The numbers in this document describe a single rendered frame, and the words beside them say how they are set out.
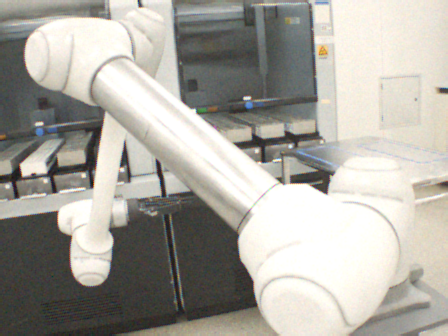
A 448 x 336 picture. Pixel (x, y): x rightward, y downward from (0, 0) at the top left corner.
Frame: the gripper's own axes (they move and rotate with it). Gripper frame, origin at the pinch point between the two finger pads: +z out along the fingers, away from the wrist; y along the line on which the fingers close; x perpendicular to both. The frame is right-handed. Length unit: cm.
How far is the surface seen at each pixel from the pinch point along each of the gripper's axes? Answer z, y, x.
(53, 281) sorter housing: -58, 37, 39
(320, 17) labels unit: 72, 46, -60
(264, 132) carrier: 41, 45, -11
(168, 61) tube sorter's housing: 2, 46, -45
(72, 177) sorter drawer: -41, 37, -4
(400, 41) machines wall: 204, 157, -53
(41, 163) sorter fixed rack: -53, 40, -11
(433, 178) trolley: 62, -36, -8
